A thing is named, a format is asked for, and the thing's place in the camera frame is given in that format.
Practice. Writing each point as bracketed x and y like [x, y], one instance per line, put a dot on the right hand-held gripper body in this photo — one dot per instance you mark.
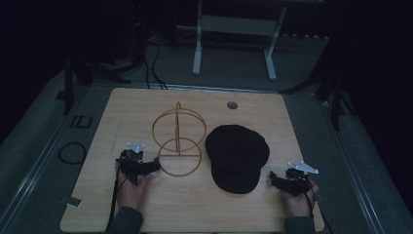
[297, 183]

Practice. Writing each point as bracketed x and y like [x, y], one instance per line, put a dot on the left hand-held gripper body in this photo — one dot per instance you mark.
[131, 164]

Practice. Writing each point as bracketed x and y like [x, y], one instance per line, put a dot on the black cap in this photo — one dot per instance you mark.
[235, 156]

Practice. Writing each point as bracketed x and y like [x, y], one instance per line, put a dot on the person's right hand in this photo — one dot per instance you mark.
[300, 204]

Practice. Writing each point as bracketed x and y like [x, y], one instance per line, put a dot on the person's left hand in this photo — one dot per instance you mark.
[131, 195]

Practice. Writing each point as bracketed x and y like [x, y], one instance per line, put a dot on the black floor tape marking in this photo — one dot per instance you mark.
[81, 122]

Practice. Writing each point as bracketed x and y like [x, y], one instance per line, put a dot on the black tripod stand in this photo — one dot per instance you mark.
[68, 84]
[336, 97]

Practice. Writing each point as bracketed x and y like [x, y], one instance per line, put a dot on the white metal stand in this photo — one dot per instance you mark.
[233, 25]

